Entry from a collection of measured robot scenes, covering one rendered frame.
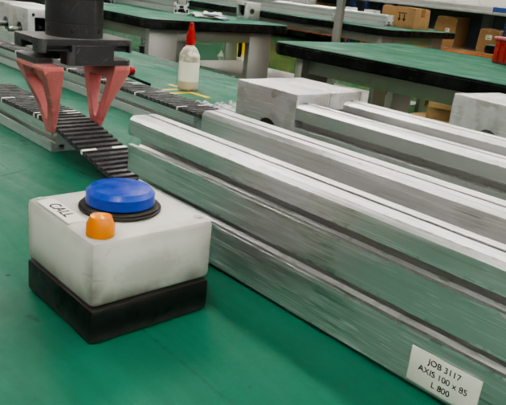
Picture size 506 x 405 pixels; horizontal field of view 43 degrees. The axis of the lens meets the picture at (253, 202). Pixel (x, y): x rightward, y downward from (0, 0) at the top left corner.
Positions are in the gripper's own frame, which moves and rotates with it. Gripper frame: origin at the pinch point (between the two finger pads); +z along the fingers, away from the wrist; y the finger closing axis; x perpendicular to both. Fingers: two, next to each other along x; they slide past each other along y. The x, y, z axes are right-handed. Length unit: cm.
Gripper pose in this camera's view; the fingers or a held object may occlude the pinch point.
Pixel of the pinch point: (74, 123)
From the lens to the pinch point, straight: 71.4
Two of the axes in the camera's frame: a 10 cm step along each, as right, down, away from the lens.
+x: -6.7, -3.1, 6.8
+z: -1.0, 9.4, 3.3
